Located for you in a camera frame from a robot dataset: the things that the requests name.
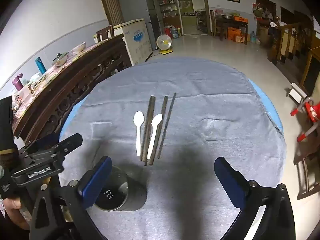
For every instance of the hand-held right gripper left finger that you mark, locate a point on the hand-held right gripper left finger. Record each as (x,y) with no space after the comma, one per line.
(96,182)

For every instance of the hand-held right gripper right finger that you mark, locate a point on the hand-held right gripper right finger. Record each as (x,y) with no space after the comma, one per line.
(228,180)

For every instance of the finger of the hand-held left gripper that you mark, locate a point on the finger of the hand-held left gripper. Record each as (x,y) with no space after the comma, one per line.
(72,141)

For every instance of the metal utensil holder cup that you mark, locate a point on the metal utensil holder cup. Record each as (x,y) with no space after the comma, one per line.
(122,192)

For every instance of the white plastic spoon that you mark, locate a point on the white plastic spoon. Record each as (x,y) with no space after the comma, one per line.
(157,121)
(138,120)

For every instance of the thin grey chopstick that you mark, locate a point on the thin grey chopstick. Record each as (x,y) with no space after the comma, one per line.
(169,115)

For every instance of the person's left hand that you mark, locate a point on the person's left hand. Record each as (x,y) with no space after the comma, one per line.
(15,210)

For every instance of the person's dark clothing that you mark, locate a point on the person's dark clothing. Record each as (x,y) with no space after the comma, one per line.
(5,125)

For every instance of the carved dark wooden table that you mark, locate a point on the carved dark wooden table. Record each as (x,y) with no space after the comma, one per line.
(75,80)

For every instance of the purple water bottle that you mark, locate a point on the purple water bottle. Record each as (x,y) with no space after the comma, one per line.
(17,82)

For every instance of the teal water bottle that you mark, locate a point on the teal water bottle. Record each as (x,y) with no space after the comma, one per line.
(40,66)

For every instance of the dark wooden chair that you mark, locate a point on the dark wooden chair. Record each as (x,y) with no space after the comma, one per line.
(310,170)

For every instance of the bowl with lid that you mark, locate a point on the bowl with lid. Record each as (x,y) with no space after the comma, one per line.
(60,59)

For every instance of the grey towel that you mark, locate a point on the grey towel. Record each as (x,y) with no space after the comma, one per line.
(205,100)

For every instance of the blue round table cover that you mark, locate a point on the blue round table cover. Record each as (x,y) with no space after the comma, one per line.
(266,102)

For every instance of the pink bowl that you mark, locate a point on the pink bowl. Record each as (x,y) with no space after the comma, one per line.
(78,48)

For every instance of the red toy tricycle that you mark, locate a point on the red toy tricycle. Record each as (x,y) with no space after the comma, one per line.
(311,111)

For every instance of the small white stool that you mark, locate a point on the small white stool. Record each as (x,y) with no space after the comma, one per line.
(297,91)

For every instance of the white chest freezer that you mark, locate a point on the white chest freezer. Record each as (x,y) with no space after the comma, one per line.
(136,40)

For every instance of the yellow floor fan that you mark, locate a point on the yellow floor fan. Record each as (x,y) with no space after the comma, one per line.
(163,42)

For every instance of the brown slatted wooden door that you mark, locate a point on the brown slatted wooden door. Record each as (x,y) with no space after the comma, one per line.
(110,2)

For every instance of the blue water jug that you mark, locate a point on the blue water jug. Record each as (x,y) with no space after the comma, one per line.
(175,32)
(253,38)

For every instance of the orange cardboard box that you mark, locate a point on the orange cardboard box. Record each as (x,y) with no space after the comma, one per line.
(233,33)

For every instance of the grey refrigerator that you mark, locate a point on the grey refrigerator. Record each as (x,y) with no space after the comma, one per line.
(140,7)

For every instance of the dark wooden side table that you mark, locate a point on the dark wooden side table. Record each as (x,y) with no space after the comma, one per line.
(220,22)

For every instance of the glass display cabinet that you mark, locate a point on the glass display cabinet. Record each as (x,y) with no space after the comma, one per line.
(168,10)

